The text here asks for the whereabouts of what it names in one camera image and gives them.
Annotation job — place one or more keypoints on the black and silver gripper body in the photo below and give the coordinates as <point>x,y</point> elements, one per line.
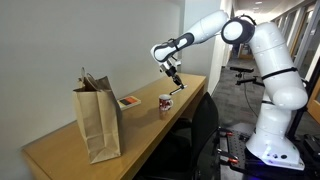
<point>169,67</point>

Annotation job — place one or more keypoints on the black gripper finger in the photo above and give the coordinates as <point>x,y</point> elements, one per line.
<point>179,80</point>
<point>175,80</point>

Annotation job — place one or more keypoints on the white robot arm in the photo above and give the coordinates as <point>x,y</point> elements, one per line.
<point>284,91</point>

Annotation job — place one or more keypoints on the red and white mug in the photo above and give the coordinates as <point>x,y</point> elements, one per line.
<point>165,102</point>

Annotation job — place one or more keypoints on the wooden desk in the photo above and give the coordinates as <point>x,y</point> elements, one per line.
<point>62,155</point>

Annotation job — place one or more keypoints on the black office chair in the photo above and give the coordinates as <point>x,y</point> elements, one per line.
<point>176,157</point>

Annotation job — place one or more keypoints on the brown paper bag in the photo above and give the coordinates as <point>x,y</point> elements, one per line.
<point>97,114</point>

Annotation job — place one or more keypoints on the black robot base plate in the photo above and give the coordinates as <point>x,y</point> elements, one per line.
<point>266,160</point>

